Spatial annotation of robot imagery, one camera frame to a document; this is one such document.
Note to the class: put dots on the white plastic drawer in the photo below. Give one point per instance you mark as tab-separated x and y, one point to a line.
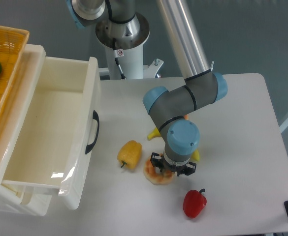
75	92

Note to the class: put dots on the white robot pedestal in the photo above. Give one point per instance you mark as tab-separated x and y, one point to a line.
124	49

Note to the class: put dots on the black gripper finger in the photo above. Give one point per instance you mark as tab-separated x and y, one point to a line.
187	169
156	160

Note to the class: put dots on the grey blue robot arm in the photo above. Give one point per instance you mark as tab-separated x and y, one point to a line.
167	108

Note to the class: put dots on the red bell pepper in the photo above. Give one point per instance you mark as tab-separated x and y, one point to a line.
194	202

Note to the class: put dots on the yellow bell pepper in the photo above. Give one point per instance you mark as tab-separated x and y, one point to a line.
130	154

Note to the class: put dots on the black drawer handle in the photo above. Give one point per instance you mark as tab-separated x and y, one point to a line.
93	137

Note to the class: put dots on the orange glazed donut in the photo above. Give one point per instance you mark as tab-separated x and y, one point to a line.
157	178

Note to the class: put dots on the white drawer cabinet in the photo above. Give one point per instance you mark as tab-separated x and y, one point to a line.
25	138

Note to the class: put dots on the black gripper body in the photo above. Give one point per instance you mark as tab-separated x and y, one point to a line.
172	165

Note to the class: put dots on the yellow banana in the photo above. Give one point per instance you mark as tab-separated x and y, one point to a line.
155	134

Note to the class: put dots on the orange woven basket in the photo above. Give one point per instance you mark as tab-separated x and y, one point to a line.
12	45

